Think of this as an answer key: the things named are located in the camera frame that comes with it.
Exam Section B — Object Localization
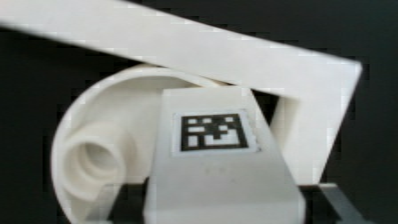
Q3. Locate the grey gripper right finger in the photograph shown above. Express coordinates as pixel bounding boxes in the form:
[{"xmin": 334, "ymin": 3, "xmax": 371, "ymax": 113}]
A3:
[{"xmin": 318, "ymin": 183, "xmax": 373, "ymax": 224}]

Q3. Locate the white round stool seat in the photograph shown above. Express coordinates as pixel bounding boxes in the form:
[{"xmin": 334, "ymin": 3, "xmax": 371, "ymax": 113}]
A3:
[{"xmin": 52, "ymin": 64, "xmax": 224, "ymax": 224}]

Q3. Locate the white fence bar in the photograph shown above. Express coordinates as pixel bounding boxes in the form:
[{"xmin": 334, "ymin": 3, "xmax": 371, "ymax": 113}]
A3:
[
  {"xmin": 0, "ymin": 0, "xmax": 363, "ymax": 101},
  {"xmin": 272, "ymin": 61, "xmax": 363, "ymax": 185}
]

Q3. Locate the white front fence bar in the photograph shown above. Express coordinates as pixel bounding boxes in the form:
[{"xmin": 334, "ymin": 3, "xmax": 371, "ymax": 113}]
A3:
[{"xmin": 0, "ymin": 0, "xmax": 363, "ymax": 101}]

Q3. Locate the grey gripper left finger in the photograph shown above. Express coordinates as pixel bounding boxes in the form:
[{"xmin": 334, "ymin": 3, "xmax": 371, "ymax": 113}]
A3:
[{"xmin": 85, "ymin": 184, "xmax": 123, "ymax": 224}]

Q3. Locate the white stool leg front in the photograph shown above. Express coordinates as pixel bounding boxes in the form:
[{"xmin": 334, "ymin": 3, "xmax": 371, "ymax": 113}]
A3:
[{"xmin": 144, "ymin": 86, "xmax": 306, "ymax": 224}]

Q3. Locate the white right fence bar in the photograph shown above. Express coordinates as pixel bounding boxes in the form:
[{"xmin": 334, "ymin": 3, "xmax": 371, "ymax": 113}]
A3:
[{"xmin": 272, "ymin": 61, "xmax": 363, "ymax": 185}]

